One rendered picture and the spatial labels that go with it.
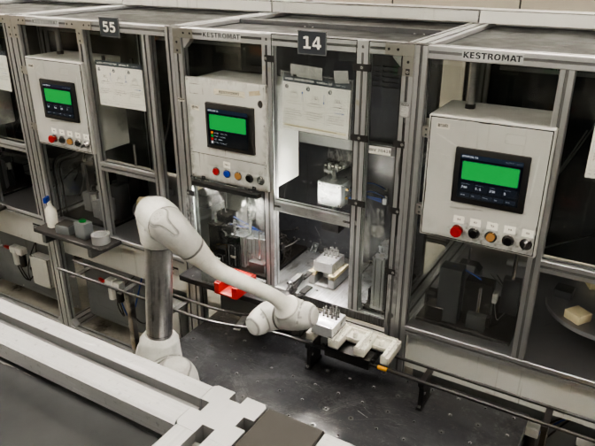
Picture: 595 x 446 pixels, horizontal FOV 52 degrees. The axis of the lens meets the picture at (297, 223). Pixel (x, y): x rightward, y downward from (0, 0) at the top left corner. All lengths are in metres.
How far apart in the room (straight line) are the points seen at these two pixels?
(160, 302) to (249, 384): 0.55
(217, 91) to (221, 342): 1.13
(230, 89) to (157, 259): 0.80
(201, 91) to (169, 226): 0.85
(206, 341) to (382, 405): 0.87
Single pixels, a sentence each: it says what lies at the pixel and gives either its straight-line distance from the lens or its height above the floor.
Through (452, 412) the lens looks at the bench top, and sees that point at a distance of 2.55.
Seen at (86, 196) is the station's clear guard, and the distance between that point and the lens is 3.51.
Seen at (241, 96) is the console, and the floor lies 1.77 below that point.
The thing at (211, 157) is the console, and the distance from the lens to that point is 2.76.
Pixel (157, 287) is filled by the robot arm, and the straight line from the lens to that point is 2.30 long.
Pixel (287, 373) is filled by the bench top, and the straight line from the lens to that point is 2.66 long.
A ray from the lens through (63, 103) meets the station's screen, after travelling 3.33.
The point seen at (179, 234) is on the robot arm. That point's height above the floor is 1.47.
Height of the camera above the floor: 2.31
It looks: 24 degrees down
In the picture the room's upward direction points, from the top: straight up
